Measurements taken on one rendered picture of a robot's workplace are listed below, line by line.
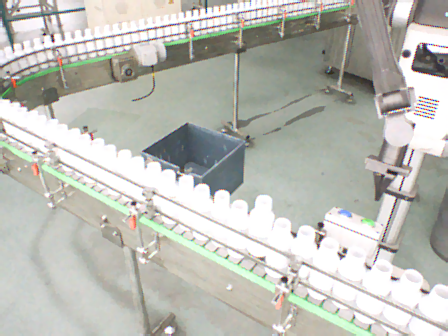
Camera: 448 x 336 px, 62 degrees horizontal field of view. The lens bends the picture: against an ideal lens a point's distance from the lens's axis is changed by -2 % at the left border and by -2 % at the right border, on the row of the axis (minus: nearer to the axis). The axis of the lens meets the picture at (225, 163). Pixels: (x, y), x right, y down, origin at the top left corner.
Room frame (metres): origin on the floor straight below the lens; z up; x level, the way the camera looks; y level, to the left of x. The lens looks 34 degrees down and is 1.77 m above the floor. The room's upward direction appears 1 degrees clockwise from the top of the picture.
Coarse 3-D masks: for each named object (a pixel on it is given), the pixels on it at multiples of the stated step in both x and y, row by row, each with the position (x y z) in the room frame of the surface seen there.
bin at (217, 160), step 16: (176, 128) 1.48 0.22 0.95; (192, 128) 1.52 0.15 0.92; (160, 144) 1.38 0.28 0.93; (176, 144) 1.47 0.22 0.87; (192, 144) 1.53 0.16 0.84; (208, 144) 1.48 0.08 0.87; (224, 144) 1.43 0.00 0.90; (240, 144) 1.35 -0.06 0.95; (144, 160) 1.28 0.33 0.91; (160, 160) 1.22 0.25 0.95; (176, 160) 1.46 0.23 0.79; (192, 160) 1.53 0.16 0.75; (208, 160) 1.48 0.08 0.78; (224, 160) 1.24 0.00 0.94; (240, 160) 1.35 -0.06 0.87; (176, 176) 1.18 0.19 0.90; (192, 176) 1.14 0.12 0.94; (208, 176) 1.15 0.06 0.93; (224, 176) 1.24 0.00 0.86; (240, 176) 1.35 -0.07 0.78
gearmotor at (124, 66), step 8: (136, 48) 2.33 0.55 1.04; (144, 48) 2.35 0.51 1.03; (152, 48) 2.37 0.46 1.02; (160, 48) 2.40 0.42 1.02; (120, 56) 2.28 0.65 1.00; (128, 56) 2.29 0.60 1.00; (136, 56) 2.29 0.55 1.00; (144, 56) 2.27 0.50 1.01; (152, 56) 2.31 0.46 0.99; (160, 56) 2.38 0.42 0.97; (112, 64) 2.29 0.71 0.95; (120, 64) 2.23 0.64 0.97; (128, 64) 2.25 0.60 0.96; (136, 64) 2.29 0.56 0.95; (144, 64) 2.28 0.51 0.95; (152, 64) 2.31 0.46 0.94; (120, 72) 2.22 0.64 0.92; (128, 72) 2.24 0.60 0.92; (136, 72) 2.28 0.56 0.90; (120, 80) 2.21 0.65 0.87; (128, 80) 2.24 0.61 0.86
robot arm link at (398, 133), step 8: (408, 88) 0.80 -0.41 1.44; (376, 104) 0.80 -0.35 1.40; (392, 112) 0.80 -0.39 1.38; (400, 112) 0.73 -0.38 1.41; (392, 120) 0.71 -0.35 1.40; (400, 120) 0.70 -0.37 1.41; (392, 128) 0.70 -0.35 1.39; (400, 128) 0.69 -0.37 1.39; (408, 128) 0.69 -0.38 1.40; (392, 136) 0.69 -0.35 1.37; (400, 136) 0.69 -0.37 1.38; (408, 136) 0.68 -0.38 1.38; (392, 144) 0.69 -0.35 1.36; (400, 144) 0.68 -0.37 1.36
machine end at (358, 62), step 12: (336, 36) 4.58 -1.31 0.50; (360, 36) 4.33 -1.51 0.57; (396, 36) 3.99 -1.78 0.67; (336, 48) 4.55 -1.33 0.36; (360, 48) 4.30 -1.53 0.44; (396, 48) 3.97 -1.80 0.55; (324, 60) 4.67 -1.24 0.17; (336, 60) 4.53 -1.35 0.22; (348, 60) 4.40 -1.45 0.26; (360, 60) 4.28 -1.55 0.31; (348, 72) 4.40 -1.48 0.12; (360, 72) 4.25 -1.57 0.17; (372, 72) 4.14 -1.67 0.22
